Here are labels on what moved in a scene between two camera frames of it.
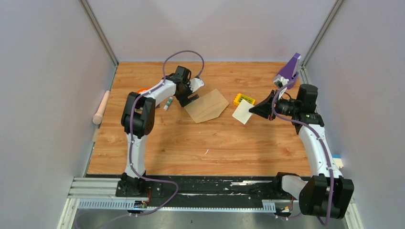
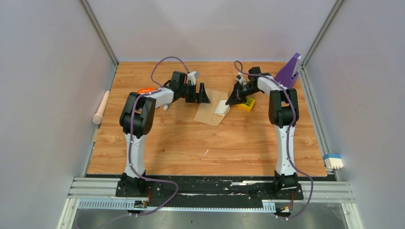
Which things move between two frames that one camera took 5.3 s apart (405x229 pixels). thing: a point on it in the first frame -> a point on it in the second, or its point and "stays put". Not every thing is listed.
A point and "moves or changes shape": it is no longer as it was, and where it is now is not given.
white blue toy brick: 337,160 stays put
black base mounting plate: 199,191 stays put
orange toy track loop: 143,89 stays put
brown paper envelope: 208,106 moves or changes shape
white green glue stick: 165,107 stays put
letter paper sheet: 241,113 -> 222,108
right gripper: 263,109 -> 237,97
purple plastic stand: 288,69 stays put
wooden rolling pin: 98,118 stays put
